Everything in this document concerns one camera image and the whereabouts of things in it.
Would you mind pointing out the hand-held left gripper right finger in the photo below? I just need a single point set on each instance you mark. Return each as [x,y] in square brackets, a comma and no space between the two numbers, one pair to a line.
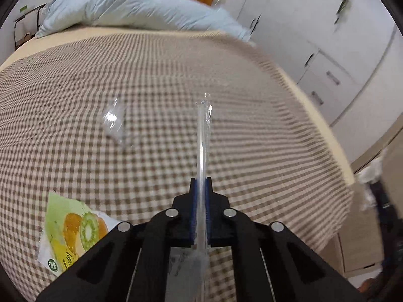
[208,214]

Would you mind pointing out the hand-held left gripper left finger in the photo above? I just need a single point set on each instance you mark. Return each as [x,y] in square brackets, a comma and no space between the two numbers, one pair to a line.
[194,214]

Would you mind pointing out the white tissue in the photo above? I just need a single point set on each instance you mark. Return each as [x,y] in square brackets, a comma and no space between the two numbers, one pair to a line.
[373,176]

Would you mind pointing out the clear plastic wrapper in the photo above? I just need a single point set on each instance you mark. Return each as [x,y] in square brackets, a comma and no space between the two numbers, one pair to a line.
[115,122]

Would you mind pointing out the white green fruit print packet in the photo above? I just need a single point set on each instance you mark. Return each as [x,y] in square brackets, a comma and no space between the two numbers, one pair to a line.
[72,226]

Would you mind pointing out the wooden bed with checkered sheet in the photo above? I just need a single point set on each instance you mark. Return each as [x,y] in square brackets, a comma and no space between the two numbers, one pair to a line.
[157,85]

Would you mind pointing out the light blue duvet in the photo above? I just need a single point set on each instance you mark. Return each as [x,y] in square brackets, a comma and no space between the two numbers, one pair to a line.
[141,9]

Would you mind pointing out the white wardrobe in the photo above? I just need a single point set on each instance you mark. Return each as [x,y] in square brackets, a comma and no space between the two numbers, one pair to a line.
[299,22]

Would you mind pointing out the hanging beige bag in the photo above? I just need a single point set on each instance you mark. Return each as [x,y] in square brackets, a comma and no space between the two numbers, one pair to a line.
[343,4]

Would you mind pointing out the black frame bedside table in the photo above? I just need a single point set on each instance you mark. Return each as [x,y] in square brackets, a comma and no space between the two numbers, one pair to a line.
[38,15]

